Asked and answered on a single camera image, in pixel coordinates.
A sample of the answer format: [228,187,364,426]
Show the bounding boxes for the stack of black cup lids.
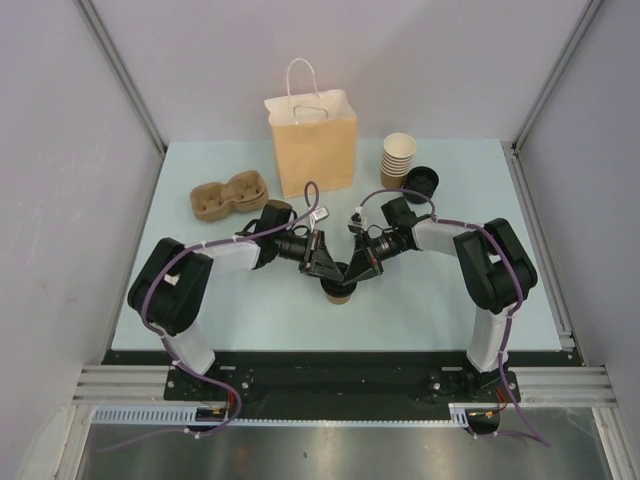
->
[403,166,439,205]

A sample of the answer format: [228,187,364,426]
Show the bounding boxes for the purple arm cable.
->
[137,180,321,451]
[353,187,551,448]

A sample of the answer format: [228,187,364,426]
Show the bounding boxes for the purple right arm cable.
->
[353,187,551,448]

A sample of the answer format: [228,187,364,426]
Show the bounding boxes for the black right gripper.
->
[343,231,408,287]

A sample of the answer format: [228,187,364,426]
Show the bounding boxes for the brown paper coffee cup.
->
[326,294,351,305]

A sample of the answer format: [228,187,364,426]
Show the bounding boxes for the stack of brown paper cups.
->
[380,133,417,189]

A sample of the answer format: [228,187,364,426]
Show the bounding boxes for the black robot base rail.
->
[102,349,521,421]

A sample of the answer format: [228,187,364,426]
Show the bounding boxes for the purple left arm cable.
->
[137,180,321,451]

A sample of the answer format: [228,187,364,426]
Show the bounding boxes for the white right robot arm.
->
[343,197,538,401]

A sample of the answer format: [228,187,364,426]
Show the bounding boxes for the brown paper bag white handles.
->
[264,58,358,198]

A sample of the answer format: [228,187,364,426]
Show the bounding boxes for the brown cardboard cup carrier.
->
[190,170,269,222]

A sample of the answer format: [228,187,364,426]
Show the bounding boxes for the black coffee cup lid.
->
[320,279,357,296]

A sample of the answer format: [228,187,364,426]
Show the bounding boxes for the white slotted cable duct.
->
[92,402,501,429]

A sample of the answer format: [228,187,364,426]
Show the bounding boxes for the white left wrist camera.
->
[309,206,330,228]

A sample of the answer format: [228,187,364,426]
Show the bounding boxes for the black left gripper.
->
[274,230,342,283]

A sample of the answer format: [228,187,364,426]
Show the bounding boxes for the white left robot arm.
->
[127,200,344,400]

